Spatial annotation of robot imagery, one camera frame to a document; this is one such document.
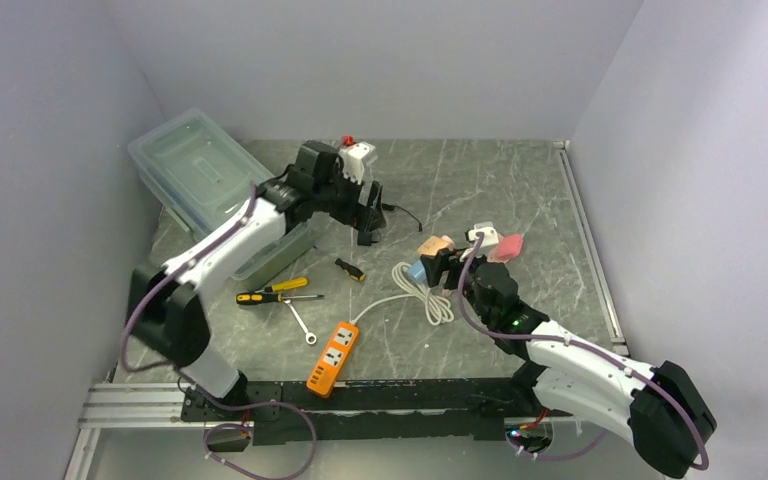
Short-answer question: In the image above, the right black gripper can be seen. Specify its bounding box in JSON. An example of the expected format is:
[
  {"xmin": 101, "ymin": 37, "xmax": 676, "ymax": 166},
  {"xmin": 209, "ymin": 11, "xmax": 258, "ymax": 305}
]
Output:
[{"xmin": 424, "ymin": 244, "xmax": 494, "ymax": 325}]

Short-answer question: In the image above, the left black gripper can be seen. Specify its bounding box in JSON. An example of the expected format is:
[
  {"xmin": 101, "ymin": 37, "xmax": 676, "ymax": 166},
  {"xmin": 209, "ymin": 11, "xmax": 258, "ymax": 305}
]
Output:
[{"xmin": 314, "ymin": 164, "xmax": 386, "ymax": 234}]

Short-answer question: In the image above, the beige cube socket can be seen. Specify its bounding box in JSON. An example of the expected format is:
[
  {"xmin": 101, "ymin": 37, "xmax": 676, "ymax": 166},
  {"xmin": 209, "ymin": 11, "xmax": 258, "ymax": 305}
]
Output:
[{"xmin": 417, "ymin": 236, "xmax": 447, "ymax": 257}]

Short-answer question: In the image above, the blue plug adapter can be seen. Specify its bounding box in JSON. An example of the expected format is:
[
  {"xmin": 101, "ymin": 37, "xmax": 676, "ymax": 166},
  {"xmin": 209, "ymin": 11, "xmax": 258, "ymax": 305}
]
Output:
[{"xmin": 406, "ymin": 260, "xmax": 426, "ymax": 283}]

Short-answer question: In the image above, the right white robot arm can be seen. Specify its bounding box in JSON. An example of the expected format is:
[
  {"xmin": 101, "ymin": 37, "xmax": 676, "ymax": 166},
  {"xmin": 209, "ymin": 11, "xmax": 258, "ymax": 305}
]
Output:
[{"xmin": 420, "ymin": 249, "xmax": 717, "ymax": 479}]

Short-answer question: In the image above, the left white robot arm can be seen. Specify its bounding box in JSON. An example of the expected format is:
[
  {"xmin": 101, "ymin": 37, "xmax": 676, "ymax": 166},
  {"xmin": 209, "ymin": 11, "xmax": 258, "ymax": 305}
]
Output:
[{"xmin": 119, "ymin": 140, "xmax": 386, "ymax": 420}]

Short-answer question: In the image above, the clear plastic storage box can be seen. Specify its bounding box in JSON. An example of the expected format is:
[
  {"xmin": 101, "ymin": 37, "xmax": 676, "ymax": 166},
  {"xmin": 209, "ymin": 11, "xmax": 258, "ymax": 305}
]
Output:
[{"xmin": 128, "ymin": 108, "xmax": 314, "ymax": 293}]

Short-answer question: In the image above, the orange power strip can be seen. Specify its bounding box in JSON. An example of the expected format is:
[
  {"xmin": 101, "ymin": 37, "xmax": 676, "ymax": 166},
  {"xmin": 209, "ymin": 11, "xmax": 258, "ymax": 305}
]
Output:
[{"xmin": 306, "ymin": 322, "xmax": 359, "ymax": 398}]

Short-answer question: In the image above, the silver wrench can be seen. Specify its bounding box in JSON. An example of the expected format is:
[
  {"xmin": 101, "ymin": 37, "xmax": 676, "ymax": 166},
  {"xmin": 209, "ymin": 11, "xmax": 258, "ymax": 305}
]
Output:
[{"xmin": 284, "ymin": 300, "xmax": 318, "ymax": 346}]

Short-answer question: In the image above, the white power strip cable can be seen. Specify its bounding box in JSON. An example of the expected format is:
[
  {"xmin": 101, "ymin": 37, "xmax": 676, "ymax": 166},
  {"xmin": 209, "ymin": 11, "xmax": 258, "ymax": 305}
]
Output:
[{"xmin": 349, "ymin": 261, "xmax": 456, "ymax": 327}]

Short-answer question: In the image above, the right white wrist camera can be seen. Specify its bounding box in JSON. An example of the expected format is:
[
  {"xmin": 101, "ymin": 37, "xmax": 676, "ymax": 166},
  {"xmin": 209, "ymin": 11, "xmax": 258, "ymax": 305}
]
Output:
[{"xmin": 461, "ymin": 221, "xmax": 502, "ymax": 260}]

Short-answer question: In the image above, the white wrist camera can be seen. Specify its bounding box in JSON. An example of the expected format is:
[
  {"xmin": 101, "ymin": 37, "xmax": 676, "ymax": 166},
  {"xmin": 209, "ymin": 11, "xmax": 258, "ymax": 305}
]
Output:
[
  {"xmin": 461, "ymin": 221, "xmax": 502, "ymax": 260},
  {"xmin": 338, "ymin": 136, "xmax": 378, "ymax": 185}
]

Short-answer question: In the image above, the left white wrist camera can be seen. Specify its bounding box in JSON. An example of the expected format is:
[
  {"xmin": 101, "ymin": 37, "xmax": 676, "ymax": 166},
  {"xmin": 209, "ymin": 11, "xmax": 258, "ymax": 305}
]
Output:
[{"xmin": 338, "ymin": 136, "xmax": 378, "ymax": 185}]

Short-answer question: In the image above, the yellow handled screwdriver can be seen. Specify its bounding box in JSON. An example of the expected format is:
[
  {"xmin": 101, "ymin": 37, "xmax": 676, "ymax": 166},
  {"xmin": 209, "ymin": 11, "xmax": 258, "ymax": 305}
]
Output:
[{"xmin": 257, "ymin": 277, "xmax": 309, "ymax": 293}]

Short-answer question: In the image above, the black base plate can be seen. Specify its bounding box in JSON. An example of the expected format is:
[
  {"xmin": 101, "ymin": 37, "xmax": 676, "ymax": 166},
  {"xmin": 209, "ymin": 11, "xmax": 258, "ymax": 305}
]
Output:
[{"xmin": 180, "ymin": 378, "xmax": 554, "ymax": 446}]

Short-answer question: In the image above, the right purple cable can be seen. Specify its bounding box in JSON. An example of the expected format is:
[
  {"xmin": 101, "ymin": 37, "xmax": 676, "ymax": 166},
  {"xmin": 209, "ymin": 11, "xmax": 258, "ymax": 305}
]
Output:
[{"xmin": 455, "ymin": 231, "xmax": 711, "ymax": 473}]

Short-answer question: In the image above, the purple cable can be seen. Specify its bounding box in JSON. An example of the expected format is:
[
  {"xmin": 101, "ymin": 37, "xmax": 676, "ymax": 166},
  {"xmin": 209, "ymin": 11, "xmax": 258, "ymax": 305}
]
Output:
[
  {"xmin": 118, "ymin": 184, "xmax": 319, "ymax": 480},
  {"xmin": 455, "ymin": 231, "xmax": 711, "ymax": 473}
]

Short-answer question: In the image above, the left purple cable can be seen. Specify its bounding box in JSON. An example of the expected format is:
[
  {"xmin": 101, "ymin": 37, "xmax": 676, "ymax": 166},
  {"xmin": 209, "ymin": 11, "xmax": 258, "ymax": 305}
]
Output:
[{"xmin": 118, "ymin": 184, "xmax": 319, "ymax": 480}]

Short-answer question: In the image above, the aluminium rail frame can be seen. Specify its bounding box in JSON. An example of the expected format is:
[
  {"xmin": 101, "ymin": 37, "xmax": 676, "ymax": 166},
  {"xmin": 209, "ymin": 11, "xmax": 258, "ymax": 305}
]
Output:
[{"xmin": 78, "ymin": 382, "xmax": 223, "ymax": 429}]

